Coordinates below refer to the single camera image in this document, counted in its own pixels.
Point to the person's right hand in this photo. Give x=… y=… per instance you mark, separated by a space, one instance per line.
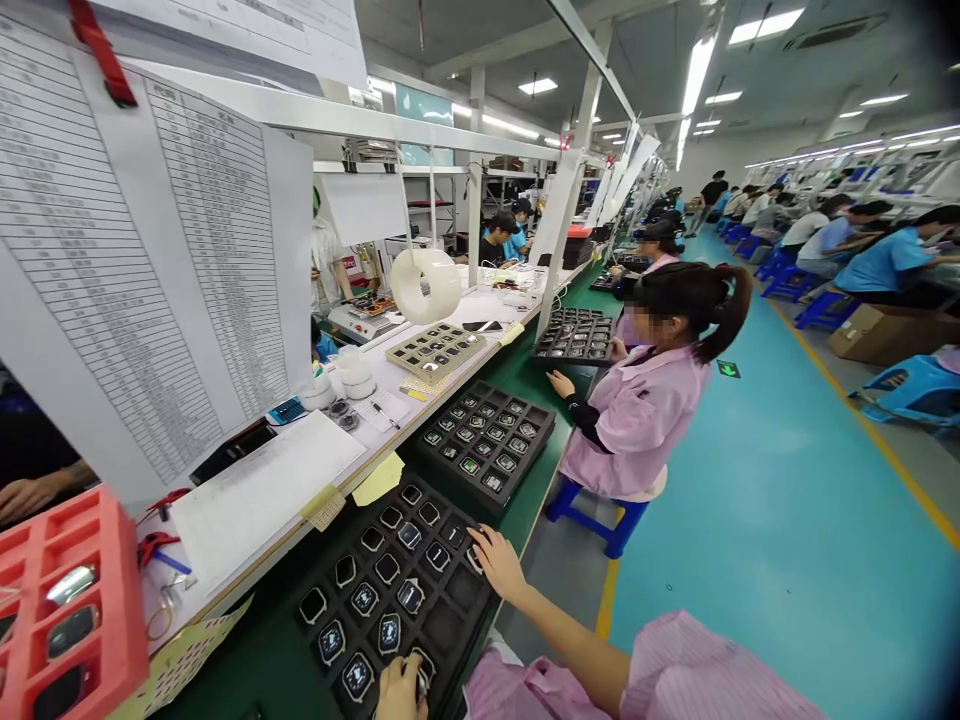
x=502 y=562

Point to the person's left hand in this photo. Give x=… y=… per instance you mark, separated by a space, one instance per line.
x=394 y=694

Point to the person's left fingers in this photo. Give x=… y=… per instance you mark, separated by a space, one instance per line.
x=411 y=667

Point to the person's right fingers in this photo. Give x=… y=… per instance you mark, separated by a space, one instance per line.
x=486 y=541

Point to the silver smartwatch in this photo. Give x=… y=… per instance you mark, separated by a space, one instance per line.
x=430 y=675

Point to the black tray of lit watches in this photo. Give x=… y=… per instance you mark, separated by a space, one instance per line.
x=397 y=570

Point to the black tray of small watches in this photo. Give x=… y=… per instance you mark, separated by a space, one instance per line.
x=484 y=442

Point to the person's body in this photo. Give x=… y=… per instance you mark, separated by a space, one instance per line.
x=525 y=690

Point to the blue plastic stool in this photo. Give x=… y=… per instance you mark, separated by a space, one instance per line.
x=911 y=390
x=600 y=517

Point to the yellow sticky note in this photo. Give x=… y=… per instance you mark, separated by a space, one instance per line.
x=379 y=480

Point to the black pen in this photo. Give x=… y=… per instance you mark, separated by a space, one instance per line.
x=385 y=415

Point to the beige perforated tape piece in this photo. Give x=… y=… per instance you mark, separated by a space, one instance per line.
x=322 y=508

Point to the small note sheet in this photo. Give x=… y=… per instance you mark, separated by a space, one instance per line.
x=381 y=411

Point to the green antistatic mat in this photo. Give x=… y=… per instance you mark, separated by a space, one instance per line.
x=540 y=375

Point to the loose watch body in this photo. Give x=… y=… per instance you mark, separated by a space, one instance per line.
x=347 y=421
x=339 y=407

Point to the beige tray of watches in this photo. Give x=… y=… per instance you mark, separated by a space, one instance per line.
x=435 y=349

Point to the white plastic cup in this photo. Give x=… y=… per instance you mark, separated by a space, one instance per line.
x=316 y=391
x=355 y=375

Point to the black phone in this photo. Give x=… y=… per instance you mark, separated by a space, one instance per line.
x=481 y=326

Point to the yellow dotted sheet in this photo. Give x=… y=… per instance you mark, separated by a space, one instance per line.
x=187 y=660

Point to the white form sheet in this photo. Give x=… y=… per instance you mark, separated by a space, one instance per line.
x=262 y=495

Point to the white raised shelf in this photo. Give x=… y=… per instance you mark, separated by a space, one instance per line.
x=450 y=315

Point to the blue ridged holder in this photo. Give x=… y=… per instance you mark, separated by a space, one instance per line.
x=287 y=411

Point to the grey machine with red button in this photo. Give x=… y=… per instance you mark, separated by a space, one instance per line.
x=367 y=315

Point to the blue pen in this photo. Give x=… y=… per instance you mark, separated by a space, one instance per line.
x=172 y=562

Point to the large white tape roll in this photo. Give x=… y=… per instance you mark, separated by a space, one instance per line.
x=420 y=289

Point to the rubber band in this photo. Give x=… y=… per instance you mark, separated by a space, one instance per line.
x=150 y=624

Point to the black flat box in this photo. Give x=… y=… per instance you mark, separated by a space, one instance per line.
x=234 y=450

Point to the red spring clip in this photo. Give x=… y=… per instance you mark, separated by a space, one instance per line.
x=161 y=504
x=156 y=547

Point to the red foam tray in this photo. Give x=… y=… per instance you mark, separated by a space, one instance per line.
x=112 y=570

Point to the dark watch with grey rim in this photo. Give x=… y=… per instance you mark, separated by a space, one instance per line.
x=71 y=631

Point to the silver watch case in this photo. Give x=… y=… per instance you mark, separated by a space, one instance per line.
x=69 y=586

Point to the row of blue stools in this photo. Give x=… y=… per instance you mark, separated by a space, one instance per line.
x=787 y=277

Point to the hanging printed table sheet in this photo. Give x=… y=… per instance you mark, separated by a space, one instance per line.
x=150 y=262

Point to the cardboard box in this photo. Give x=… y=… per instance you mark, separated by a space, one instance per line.
x=885 y=334

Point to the long ceiling light strip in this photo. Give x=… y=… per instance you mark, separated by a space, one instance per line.
x=697 y=75

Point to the hanging white paper sheet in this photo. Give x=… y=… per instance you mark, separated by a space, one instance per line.
x=285 y=37

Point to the white workbench frame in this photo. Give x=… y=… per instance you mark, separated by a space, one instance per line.
x=420 y=135

